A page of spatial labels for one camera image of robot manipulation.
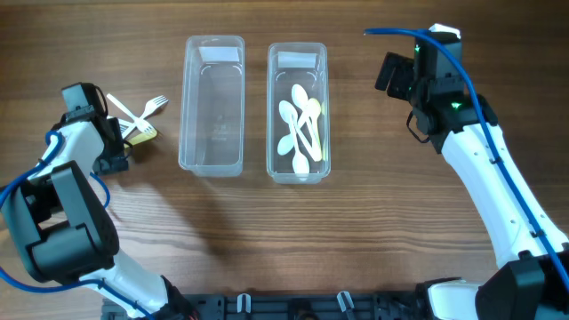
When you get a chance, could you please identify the white spoon long thin handle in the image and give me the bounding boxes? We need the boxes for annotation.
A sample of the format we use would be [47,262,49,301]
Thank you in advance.
[279,100,323,162]

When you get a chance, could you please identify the cream spoon lowest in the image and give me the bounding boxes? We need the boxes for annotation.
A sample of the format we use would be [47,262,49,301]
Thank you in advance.
[277,115,312,156]

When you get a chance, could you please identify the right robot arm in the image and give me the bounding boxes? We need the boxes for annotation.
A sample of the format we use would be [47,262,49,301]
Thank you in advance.
[375,24,568,319]

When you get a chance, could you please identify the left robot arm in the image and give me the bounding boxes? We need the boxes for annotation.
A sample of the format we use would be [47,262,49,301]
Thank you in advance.
[1,83,200,319]

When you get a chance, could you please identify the left clear plastic container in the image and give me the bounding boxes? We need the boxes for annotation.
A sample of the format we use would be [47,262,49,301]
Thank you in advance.
[178,35,245,178]

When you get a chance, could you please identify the clear plastic container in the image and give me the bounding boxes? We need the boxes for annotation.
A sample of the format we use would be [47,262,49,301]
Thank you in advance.
[267,42,332,184]
[178,35,245,178]

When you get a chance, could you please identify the right clear plastic container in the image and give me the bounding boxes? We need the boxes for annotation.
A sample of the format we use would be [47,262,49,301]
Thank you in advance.
[267,42,332,184]

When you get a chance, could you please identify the pale blue white fork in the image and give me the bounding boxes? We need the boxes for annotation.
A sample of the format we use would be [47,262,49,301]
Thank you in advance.
[117,118,132,132]

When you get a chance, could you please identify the yellow plastic fork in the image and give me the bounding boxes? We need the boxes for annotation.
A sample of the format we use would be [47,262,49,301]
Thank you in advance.
[125,130,157,146]

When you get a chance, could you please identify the white fork pointing upper right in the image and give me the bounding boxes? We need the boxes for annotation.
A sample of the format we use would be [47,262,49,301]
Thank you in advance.
[140,95,169,120]

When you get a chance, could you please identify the white fork thin handle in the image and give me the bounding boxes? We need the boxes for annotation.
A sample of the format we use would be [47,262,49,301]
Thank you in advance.
[106,93,155,133]

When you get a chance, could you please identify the right blue cable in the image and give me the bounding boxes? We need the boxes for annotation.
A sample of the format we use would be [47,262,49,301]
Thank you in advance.
[363,27,569,294]

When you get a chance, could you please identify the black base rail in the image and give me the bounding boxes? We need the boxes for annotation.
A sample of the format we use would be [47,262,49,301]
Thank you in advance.
[185,291,436,320]

